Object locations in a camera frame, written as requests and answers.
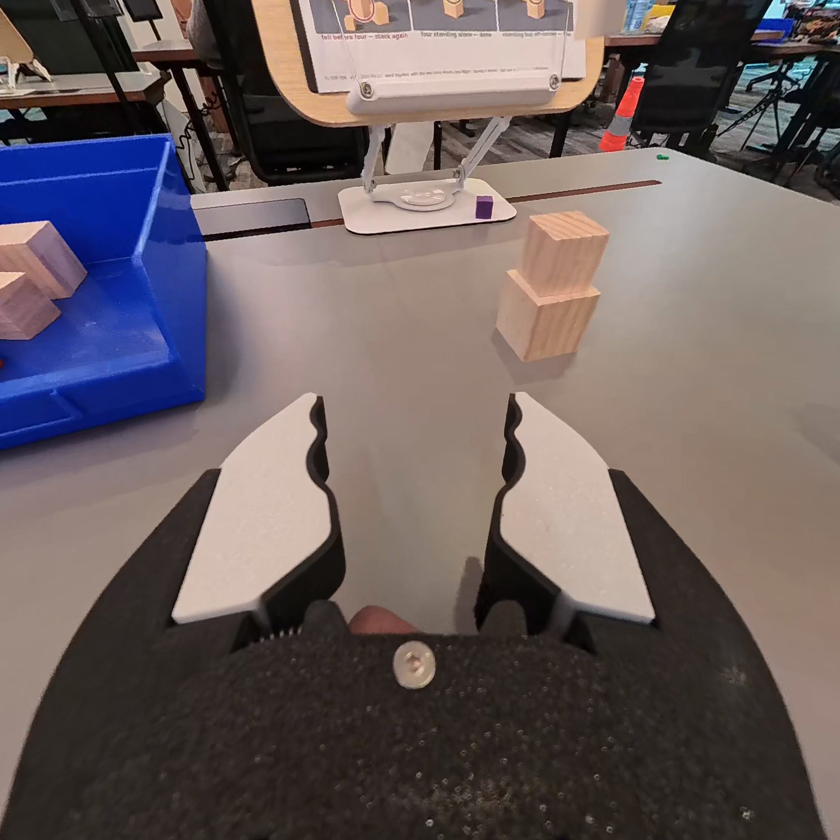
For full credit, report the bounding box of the black office chair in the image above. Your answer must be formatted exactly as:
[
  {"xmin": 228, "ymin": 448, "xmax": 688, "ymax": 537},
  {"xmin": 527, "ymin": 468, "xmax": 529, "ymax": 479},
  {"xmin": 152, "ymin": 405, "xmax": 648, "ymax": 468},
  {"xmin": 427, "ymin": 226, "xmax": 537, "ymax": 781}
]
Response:
[
  {"xmin": 204, "ymin": 0, "xmax": 375, "ymax": 185},
  {"xmin": 630, "ymin": 0, "xmax": 778, "ymax": 145}
]

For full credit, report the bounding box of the pale board on stand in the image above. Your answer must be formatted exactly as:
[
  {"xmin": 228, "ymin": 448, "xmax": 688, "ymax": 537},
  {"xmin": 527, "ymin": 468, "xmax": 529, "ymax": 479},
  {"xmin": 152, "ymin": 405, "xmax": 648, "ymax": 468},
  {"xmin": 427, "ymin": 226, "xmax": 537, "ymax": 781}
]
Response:
[{"xmin": 0, "ymin": 11, "xmax": 53, "ymax": 90}]

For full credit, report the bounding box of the wooden display board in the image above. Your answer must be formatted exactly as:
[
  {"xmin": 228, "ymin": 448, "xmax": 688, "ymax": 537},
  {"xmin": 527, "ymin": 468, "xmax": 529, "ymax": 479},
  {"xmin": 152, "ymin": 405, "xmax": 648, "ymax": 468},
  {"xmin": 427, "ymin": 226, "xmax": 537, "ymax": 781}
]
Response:
[{"xmin": 252, "ymin": 0, "xmax": 607, "ymax": 130}]

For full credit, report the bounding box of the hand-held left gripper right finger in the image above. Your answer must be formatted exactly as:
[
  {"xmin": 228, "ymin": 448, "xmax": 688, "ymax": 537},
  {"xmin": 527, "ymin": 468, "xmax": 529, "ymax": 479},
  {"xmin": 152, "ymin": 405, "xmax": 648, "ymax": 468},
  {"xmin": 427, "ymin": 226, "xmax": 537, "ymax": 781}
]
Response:
[{"xmin": 476, "ymin": 392, "xmax": 656, "ymax": 626}]

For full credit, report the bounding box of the medium wooden cube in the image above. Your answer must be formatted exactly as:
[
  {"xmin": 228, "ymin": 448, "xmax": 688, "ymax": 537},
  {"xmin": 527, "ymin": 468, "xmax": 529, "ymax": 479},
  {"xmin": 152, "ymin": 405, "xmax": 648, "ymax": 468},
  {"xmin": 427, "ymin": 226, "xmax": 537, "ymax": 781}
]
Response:
[
  {"xmin": 525, "ymin": 210, "xmax": 611, "ymax": 298},
  {"xmin": 0, "ymin": 272, "xmax": 63, "ymax": 342}
]

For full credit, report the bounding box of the white instruction sheet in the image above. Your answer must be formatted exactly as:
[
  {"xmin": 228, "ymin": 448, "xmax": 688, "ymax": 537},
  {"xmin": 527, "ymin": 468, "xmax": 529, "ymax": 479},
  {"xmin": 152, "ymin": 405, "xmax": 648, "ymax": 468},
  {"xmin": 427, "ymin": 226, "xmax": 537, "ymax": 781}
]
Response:
[{"xmin": 300, "ymin": 0, "xmax": 589, "ymax": 95}]

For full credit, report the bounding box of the brown wooden desk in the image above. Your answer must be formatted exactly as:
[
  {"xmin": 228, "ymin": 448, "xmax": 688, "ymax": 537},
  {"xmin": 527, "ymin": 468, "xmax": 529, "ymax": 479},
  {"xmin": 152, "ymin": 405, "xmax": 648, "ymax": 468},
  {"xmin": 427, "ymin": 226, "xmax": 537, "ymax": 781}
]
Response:
[{"xmin": 0, "ymin": 73, "xmax": 172, "ymax": 112}]

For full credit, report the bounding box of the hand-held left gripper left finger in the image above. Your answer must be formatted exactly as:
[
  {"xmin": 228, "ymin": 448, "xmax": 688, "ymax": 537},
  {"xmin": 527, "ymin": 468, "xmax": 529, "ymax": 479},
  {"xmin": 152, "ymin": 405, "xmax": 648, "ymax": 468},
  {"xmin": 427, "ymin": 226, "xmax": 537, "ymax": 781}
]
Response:
[{"xmin": 172, "ymin": 393, "xmax": 347, "ymax": 626}]

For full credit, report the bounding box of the blue plastic bin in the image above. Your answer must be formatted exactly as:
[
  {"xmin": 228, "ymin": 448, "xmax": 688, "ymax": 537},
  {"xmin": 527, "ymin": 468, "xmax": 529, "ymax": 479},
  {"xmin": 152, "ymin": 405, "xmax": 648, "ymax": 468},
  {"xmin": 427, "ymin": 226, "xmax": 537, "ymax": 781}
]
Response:
[{"xmin": 0, "ymin": 134, "xmax": 208, "ymax": 451}]

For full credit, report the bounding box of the orange striped traffic cone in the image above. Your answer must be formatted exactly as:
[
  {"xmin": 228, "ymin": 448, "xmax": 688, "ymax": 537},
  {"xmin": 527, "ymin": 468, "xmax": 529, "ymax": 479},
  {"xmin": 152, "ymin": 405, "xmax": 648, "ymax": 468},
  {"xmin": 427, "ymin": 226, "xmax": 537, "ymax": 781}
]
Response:
[{"xmin": 600, "ymin": 75, "xmax": 647, "ymax": 153}]

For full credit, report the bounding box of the large wooden cube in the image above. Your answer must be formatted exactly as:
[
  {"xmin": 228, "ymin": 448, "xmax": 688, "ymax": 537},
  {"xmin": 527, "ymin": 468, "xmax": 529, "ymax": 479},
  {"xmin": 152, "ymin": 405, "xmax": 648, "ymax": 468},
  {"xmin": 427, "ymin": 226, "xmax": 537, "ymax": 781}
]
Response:
[
  {"xmin": 497, "ymin": 267, "xmax": 602, "ymax": 362},
  {"xmin": 0, "ymin": 221, "xmax": 89, "ymax": 300}
]

